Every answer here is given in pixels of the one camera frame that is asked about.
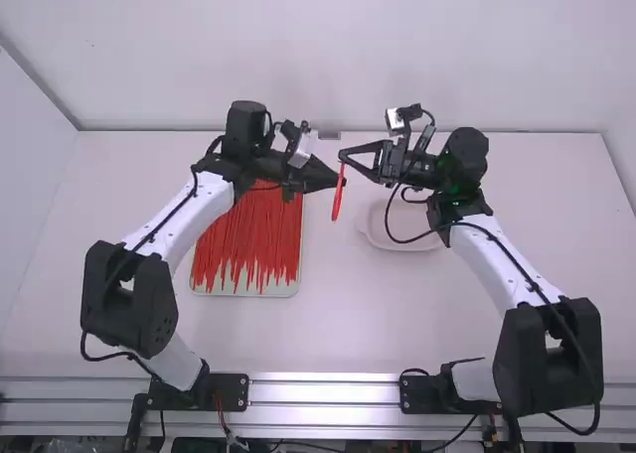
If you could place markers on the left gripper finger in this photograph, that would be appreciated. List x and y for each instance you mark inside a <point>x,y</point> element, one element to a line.
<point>318,184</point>
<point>320,171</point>

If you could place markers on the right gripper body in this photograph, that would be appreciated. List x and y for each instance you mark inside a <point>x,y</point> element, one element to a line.
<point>407,165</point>

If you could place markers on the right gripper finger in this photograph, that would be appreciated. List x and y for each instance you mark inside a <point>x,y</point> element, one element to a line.
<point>365,170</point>
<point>363,147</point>

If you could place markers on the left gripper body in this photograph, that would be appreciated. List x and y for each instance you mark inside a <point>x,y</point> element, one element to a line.
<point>273,167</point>

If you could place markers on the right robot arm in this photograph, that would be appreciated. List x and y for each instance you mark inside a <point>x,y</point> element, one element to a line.
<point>492,259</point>

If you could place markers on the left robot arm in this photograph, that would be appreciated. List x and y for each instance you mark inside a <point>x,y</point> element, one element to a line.
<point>164,219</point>

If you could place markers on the white dish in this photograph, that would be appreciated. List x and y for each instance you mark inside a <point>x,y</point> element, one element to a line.
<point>412,214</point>

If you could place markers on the pale tray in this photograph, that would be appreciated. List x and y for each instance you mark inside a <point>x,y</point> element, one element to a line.
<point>268,293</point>

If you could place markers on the silver rails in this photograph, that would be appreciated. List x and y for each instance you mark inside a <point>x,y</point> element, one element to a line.
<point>323,398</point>

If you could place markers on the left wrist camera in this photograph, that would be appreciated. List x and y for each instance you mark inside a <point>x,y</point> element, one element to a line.
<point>301,155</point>

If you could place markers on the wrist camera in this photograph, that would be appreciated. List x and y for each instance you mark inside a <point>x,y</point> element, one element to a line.
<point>394,121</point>
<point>301,155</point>

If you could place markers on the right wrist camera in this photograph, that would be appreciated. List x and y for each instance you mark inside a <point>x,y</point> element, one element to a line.
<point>394,121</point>

